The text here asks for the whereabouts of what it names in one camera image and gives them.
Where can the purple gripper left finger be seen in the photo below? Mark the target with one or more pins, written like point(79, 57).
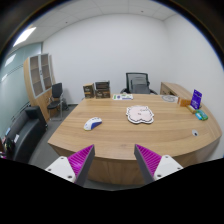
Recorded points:
point(75, 167)

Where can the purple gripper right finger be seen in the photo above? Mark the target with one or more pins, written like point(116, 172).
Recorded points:
point(154, 166)

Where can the white and blue computer mouse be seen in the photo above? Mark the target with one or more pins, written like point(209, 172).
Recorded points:
point(92, 123)

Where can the pink cartoon mouse pad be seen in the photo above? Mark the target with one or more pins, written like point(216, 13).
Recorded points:
point(139, 114)

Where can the wooden office desk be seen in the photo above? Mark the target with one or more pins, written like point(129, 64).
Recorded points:
point(114, 139)

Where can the black leather sofa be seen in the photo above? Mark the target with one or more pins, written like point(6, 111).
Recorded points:
point(26, 132)

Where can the black visitor chair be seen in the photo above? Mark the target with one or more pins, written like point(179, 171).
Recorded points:
point(57, 101)

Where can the green tissue pack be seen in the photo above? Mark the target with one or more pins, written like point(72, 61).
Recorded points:
point(201, 115)

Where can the white and green leaflet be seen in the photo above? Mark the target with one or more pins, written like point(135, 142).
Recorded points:
point(122, 97)

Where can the small brown box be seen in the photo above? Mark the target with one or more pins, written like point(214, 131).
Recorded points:
point(89, 90)

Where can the wooden side cabinet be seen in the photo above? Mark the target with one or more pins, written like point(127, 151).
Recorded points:
point(174, 89)

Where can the purple sign stand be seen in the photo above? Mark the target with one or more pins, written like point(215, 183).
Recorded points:
point(196, 99)

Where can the dark brown box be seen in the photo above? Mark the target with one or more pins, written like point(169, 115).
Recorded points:
point(102, 89)

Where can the black mesh office chair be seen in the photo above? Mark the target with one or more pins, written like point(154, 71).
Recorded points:
point(137, 83)

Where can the wooden glass-door cabinet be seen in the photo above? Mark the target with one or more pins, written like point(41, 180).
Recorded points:
point(38, 81)

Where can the ceiling light panel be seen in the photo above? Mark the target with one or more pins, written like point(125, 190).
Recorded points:
point(24, 36)

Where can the desk cable grommet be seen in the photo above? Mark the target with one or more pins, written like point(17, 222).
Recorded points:
point(195, 133)

